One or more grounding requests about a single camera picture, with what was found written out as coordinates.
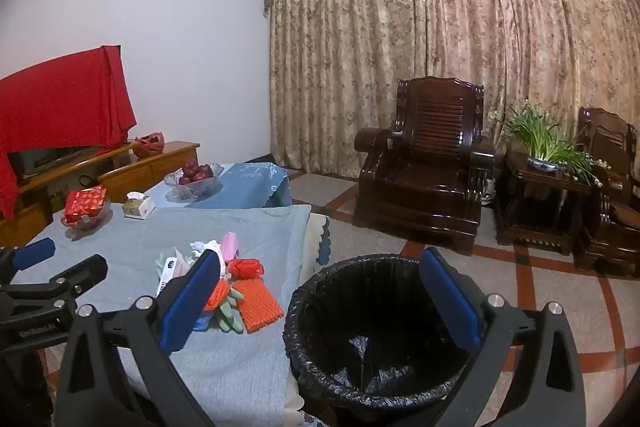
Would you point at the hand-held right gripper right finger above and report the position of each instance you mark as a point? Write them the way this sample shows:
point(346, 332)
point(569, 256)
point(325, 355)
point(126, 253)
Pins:
point(450, 302)

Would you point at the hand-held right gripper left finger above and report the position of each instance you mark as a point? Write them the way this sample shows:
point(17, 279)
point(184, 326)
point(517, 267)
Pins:
point(190, 302)

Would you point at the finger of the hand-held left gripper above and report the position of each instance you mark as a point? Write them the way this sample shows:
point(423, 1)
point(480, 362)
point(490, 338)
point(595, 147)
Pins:
point(34, 254)
point(82, 274)

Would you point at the green rubber glove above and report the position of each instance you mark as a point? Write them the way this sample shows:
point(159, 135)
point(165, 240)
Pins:
point(227, 314)

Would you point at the red plastic bag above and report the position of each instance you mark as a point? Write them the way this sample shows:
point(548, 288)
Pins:
point(245, 268)

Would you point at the black lined trash bin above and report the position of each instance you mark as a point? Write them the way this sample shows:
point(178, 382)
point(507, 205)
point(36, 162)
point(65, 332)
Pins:
point(360, 307)

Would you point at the small blue wrapper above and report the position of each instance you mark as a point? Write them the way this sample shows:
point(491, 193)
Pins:
point(202, 322)

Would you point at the orange foam net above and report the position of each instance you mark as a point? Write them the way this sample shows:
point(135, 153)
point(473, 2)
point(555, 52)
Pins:
point(217, 296)
point(257, 304)

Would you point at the white and blue tube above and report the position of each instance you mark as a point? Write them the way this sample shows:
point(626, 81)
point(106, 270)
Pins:
point(170, 272)

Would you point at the glass dish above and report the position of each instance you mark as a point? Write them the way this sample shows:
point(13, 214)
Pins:
point(87, 224)

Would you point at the white fluffy cloth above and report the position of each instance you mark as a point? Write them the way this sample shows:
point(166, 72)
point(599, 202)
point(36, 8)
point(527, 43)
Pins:
point(205, 248)

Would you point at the red patterned box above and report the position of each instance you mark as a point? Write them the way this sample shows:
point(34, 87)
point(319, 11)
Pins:
point(85, 203)

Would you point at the tissue box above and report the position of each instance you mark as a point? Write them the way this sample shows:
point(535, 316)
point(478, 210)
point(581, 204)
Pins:
point(137, 207)

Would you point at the television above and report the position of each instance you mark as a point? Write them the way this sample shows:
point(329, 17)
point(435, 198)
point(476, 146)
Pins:
point(45, 159)

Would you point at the glass fruit bowl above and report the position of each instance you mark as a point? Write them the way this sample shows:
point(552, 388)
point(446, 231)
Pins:
point(192, 191)

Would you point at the red apple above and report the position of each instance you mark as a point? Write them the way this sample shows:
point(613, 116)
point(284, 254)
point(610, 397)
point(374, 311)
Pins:
point(205, 172)
point(185, 180)
point(190, 167)

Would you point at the wooden chair backs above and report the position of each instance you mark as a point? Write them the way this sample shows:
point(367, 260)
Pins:
point(150, 167)

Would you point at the dark wooden armchair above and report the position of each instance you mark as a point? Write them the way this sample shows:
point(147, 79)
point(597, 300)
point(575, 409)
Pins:
point(425, 177)
point(607, 232)

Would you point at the blue tablecloth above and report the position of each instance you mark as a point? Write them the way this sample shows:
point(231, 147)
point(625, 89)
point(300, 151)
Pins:
point(250, 187)

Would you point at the dark wooden side table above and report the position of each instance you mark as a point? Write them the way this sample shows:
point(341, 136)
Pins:
point(540, 207)

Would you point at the red bag on chair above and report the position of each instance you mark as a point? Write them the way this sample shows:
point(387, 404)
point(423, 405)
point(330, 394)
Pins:
point(148, 144)

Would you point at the red cloth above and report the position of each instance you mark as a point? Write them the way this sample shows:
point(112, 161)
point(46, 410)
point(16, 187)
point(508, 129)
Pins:
point(60, 97)

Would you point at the blue and white plant pot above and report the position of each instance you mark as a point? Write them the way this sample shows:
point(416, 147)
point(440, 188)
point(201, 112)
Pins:
point(547, 165)

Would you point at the green leafy plant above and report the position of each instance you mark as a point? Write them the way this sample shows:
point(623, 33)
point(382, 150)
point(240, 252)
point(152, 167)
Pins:
point(542, 137)

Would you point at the floral beige curtain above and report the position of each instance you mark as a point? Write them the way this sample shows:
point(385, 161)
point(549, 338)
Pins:
point(400, 57)

